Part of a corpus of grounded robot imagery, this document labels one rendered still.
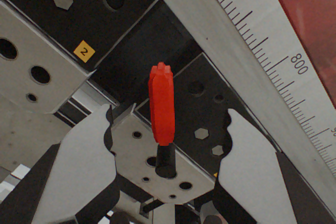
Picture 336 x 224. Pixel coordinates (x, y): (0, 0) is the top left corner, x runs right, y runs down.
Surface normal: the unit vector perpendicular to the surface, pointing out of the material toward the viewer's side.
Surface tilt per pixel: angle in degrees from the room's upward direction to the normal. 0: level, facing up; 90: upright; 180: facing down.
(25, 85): 90
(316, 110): 90
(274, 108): 90
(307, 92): 90
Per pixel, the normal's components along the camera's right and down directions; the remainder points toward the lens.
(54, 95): -0.02, 0.47
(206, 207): -0.67, -0.66
